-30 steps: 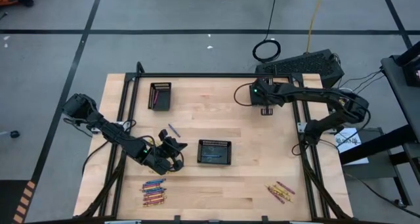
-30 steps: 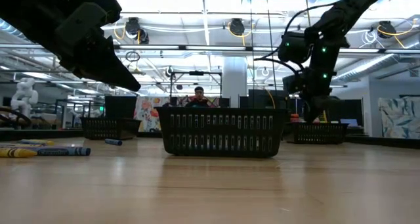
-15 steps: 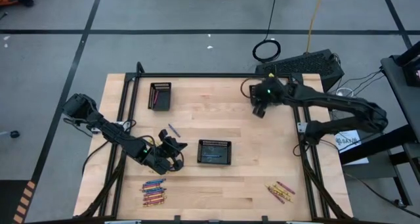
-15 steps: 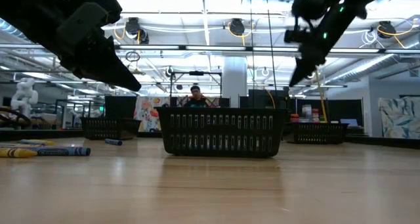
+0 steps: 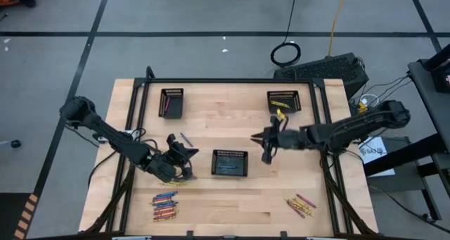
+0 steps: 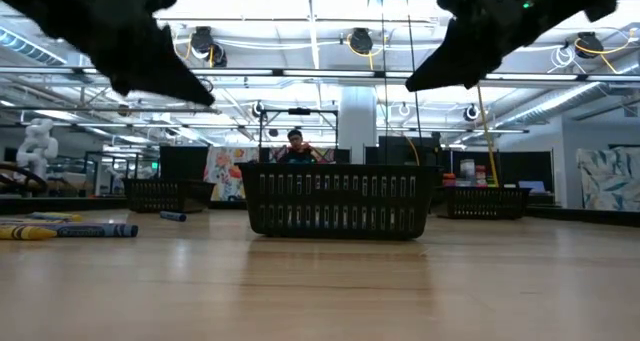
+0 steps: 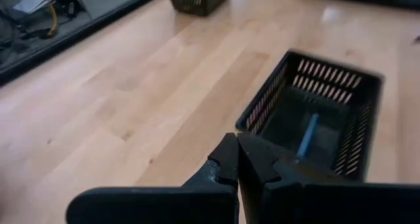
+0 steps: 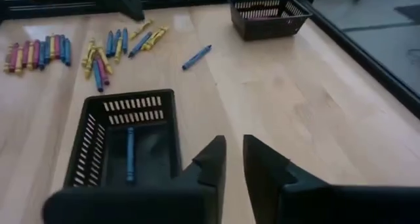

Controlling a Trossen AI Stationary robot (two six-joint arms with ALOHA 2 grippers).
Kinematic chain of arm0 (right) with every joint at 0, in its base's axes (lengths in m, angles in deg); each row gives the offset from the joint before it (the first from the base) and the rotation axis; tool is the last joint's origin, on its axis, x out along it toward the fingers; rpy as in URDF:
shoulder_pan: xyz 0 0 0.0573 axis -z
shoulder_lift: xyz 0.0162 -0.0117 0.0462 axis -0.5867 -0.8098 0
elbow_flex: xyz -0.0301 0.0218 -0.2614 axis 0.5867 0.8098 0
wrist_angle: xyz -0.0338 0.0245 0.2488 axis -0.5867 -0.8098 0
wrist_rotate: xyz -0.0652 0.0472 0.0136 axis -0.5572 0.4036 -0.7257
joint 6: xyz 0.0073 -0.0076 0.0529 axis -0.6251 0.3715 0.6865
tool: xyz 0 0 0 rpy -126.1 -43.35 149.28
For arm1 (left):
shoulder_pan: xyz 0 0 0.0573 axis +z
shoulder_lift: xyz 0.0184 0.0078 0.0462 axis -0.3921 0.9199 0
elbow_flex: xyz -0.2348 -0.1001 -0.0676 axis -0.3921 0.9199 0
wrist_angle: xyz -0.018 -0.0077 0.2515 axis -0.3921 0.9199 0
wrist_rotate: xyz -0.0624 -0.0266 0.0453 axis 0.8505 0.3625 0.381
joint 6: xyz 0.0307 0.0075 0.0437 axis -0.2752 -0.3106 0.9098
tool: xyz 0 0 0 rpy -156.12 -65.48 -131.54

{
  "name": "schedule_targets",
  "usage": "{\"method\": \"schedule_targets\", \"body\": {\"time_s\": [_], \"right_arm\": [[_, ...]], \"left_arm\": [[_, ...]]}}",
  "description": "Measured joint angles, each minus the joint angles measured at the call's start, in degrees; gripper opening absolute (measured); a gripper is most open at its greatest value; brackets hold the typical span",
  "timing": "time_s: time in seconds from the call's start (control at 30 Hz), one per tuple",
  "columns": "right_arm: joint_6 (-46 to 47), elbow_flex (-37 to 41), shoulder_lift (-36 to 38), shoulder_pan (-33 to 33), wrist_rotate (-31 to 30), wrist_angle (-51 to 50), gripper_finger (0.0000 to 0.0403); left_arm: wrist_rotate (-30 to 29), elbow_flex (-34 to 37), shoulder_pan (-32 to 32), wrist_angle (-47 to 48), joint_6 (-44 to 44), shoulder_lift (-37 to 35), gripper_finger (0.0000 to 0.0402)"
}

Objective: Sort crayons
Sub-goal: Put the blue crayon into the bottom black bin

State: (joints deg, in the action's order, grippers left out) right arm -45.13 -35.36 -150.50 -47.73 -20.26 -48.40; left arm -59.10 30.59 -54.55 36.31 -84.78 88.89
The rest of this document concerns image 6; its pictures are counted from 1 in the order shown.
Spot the floral patterned cloth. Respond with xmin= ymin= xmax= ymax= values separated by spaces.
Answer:
xmin=203 ymin=146 xmax=261 ymax=202

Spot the white pillar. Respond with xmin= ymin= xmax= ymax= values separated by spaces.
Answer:
xmin=338 ymin=84 xmax=378 ymax=165

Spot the black ceiling cable reel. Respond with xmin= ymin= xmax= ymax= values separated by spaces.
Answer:
xmin=574 ymin=30 xmax=605 ymax=60
xmin=348 ymin=27 xmax=375 ymax=57
xmin=189 ymin=25 xmax=229 ymax=69

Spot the black metal frame stand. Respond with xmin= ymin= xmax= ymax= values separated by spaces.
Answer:
xmin=257 ymin=107 xmax=340 ymax=163

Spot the yellow hanging cable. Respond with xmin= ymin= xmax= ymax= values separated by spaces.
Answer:
xmin=475 ymin=83 xmax=501 ymax=189

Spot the clear plastic jar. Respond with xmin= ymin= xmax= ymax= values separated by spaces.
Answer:
xmin=459 ymin=158 xmax=477 ymax=186

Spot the colourful patchwork cloth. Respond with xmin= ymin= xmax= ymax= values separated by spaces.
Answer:
xmin=269 ymin=144 xmax=337 ymax=165

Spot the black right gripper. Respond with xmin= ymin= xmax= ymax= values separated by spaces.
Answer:
xmin=404 ymin=0 xmax=630 ymax=94

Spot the white robot figure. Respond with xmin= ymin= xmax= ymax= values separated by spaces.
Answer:
xmin=14 ymin=118 xmax=60 ymax=183

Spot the black cabinet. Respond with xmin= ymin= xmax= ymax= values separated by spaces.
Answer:
xmin=364 ymin=135 xmax=442 ymax=167

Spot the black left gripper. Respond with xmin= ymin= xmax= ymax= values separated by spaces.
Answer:
xmin=0 ymin=0 xmax=217 ymax=108

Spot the black slotted plastic basket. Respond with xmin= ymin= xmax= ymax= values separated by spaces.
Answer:
xmin=237 ymin=161 xmax=444 ymax=242
xmin=122 ymin=177 xmax=216 ymax=215
xmin=438 ymin=185 xmax=533 ymax=221

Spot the thin black hanging cable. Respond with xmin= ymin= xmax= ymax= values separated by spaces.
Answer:
xmin=379 ymin=0 xmax=390 ymax=165

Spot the person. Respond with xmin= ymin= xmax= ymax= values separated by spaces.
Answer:
xmin=276 ymin=128 xmax=322 ymax=165

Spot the overhead light bar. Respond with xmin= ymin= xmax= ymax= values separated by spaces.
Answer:
xmin=0 ymin=65 xmax=640 ymax=83

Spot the black partition panel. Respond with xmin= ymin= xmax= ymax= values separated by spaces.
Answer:
xmin=159 ymin=145 xmax=209 ymax=182

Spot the leaf patterned wall panel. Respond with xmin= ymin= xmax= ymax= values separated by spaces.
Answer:
xmin=575 ymin=147 xmax=640 ymax=212

